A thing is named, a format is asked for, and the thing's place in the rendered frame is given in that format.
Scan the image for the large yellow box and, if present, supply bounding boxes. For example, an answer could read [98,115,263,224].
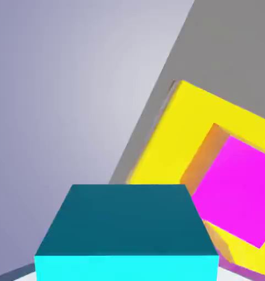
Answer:
[125,79,265,279]

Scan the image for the small cyan cube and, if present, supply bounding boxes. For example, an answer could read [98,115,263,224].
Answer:
[33,183,220,281]

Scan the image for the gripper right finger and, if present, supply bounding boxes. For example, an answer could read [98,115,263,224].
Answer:
[217,255,265,281]

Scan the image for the small magenta cube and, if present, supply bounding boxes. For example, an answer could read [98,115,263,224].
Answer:
[179,122,265,250]

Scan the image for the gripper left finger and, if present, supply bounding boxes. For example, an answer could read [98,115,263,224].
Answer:
[0,262,36,281]

